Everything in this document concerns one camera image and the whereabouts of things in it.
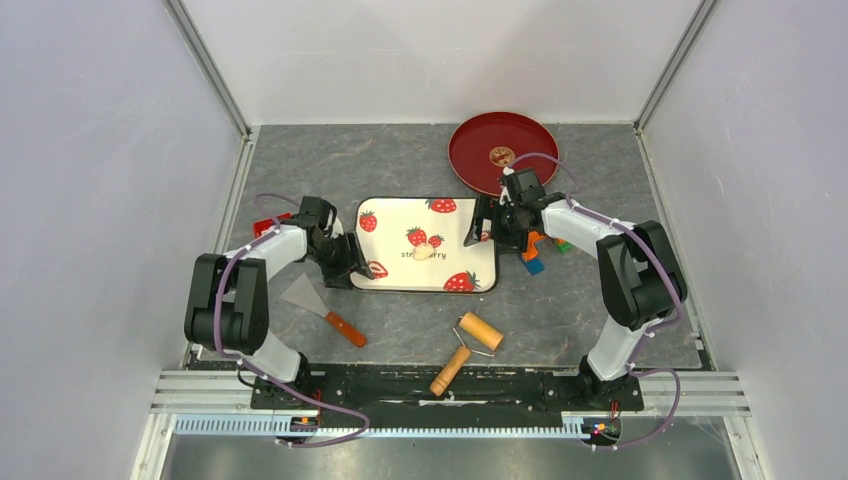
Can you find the white strawberry tray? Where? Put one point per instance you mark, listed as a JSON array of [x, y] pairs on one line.
[[416, 244]]

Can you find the wooden dough roller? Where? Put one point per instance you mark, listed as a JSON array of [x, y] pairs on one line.
[[473, 326]]

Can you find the blue toy brick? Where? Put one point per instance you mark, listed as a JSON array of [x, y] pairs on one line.
[[533, 266]]

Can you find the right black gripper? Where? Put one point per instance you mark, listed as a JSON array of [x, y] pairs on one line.
[[483, 211]]

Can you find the aluminium frame rail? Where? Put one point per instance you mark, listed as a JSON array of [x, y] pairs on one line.
[[218, 402]]

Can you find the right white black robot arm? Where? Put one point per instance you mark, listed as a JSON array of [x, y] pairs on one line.
[[641, 283]]

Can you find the metal scraper orange handle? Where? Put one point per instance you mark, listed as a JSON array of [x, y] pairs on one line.
[[303, 294]]

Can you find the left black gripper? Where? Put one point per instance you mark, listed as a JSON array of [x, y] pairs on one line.
[[335, 277]]

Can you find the orange curved toy track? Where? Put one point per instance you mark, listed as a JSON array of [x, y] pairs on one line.
[[531, 252]]

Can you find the round red plate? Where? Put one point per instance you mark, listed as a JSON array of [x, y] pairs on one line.
[[483, 145]]

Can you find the white dough piece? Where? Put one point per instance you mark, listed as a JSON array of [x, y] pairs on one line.
[[423, 252]]

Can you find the green toy brick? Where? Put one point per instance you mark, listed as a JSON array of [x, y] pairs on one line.
[[562, 245]]

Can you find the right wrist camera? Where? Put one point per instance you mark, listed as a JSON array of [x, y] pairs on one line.
[[520, 187]]

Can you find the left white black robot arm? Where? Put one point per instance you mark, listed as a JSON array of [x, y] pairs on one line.
[[228, 307]]

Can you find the red toy brick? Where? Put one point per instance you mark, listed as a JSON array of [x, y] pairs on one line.
[[259, 228]]

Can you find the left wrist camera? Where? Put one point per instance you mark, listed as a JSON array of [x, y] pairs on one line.
[[318, 212]]

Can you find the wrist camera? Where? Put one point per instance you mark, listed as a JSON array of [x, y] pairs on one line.
[[318, 212], [520, 187]]

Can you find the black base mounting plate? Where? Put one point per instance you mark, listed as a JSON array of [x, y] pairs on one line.
[[398, 397]]

